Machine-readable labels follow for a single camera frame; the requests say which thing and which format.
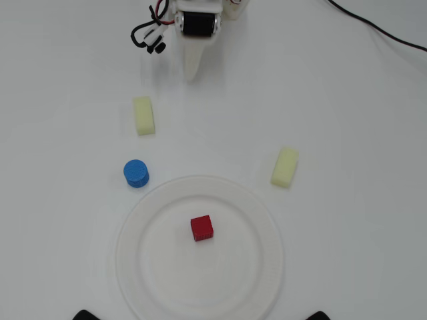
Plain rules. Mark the white round plate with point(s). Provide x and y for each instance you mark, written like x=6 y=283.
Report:
x=160 y=266

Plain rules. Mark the white wrist camera black lens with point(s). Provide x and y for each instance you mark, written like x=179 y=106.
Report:
x=155 y=35

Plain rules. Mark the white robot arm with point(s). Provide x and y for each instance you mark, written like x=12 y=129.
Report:
x=235 y=10

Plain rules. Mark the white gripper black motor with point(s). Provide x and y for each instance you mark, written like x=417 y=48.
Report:
x=197 y=26

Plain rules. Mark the pale yellow sponge block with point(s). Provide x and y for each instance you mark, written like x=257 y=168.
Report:
x=144 y=116
x=284 y=168

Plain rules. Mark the blue cylinder block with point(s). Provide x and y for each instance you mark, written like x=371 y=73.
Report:
x=136 y=173

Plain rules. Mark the red cube block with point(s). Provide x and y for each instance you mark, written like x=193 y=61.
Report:
x=201 y=228

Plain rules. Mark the black stand foot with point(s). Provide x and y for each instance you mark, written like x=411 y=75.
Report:
x=320 y=316
x=85 y=315

